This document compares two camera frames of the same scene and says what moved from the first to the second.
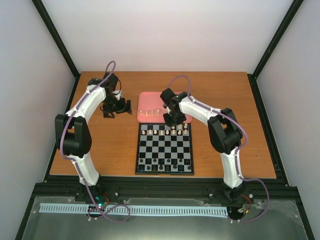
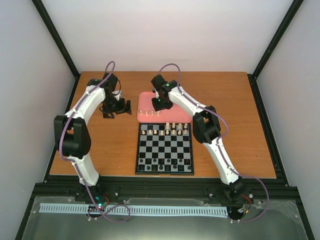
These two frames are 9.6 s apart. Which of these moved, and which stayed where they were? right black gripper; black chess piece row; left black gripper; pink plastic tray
Moved: right black gripper
Stayed: left black gripper; black chess piece row; pink plastic tray
